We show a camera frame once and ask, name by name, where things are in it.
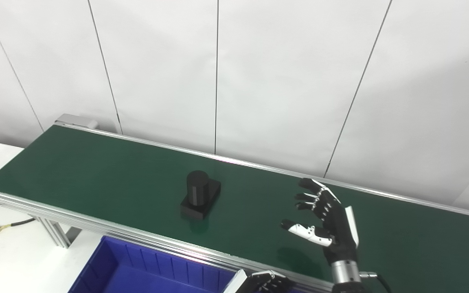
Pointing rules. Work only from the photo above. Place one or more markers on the aluminium conveyor leg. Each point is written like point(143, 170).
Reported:
point(57, 236)

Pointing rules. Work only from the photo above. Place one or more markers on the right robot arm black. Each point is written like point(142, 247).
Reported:
point(345, 272)

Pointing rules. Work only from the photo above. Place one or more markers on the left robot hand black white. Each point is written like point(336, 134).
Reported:
point(259, 283)

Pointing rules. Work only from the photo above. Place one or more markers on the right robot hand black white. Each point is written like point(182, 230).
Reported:
point(338, 228)

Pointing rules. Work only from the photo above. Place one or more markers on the green conveyor belt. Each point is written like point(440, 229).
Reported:
point(116, 175)
point(96, 230)

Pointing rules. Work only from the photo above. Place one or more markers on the blue plastic bin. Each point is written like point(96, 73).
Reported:
point(136, 280)

